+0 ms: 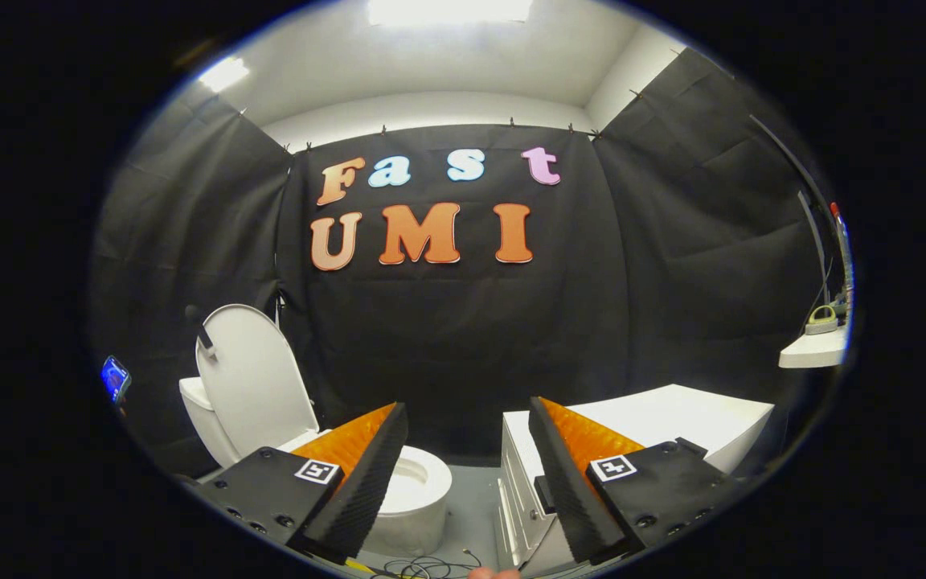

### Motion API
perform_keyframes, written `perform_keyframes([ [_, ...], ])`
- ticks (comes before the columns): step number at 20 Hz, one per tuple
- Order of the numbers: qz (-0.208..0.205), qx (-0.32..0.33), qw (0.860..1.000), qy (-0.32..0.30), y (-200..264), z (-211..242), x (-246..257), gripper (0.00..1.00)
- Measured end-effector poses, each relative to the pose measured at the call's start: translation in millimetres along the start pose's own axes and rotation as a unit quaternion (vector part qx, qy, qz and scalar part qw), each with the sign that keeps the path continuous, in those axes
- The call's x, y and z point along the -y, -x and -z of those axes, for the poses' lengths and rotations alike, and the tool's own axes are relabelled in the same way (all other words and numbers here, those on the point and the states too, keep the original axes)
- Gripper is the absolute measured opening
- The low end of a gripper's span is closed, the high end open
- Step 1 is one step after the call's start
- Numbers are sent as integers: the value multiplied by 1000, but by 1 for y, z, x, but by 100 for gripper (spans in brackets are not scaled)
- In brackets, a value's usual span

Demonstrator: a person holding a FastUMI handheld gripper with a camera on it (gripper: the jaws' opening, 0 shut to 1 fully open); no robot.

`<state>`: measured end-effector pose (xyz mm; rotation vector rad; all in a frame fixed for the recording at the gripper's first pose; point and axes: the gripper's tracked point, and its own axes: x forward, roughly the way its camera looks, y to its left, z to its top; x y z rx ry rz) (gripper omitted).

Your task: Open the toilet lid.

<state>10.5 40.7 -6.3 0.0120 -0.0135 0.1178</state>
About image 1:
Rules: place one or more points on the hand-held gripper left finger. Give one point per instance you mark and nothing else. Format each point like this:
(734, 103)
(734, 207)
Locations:
(366, 490)

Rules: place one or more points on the white toilet lid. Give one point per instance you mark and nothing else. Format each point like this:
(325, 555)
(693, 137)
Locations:
(254, 378)

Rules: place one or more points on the white shelf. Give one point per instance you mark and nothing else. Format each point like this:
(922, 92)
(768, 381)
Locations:
(813, 350)

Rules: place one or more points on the black backdrop cloth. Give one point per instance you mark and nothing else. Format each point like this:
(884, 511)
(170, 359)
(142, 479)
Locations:
(463, 338)

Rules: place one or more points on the large ceiling light panel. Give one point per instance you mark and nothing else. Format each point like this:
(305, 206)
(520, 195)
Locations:
(447, 10)

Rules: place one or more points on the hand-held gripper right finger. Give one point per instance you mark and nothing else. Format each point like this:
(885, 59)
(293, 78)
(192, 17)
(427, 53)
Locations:
(571, 490)

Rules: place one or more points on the black bracket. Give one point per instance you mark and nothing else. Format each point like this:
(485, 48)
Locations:
(543, 492)

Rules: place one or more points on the phone with blue screen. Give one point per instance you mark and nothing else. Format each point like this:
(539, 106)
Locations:
(116, 378)

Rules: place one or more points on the white drawer cabinet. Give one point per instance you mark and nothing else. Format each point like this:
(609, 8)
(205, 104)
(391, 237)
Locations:
(696, 422)

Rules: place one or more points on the green tape measure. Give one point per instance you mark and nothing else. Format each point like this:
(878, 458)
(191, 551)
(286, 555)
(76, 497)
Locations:
(821, 326)

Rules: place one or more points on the small ceiling light panel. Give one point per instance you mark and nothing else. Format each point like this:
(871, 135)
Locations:
(223, 74)

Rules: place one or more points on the clear water bottle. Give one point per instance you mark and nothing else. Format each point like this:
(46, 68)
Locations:
(845, 265)

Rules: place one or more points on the white toilet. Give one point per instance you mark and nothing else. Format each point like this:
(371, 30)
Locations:
(423, 490)

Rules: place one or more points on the black curved pole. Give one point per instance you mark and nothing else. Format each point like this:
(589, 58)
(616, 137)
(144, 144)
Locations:
(784, 153)

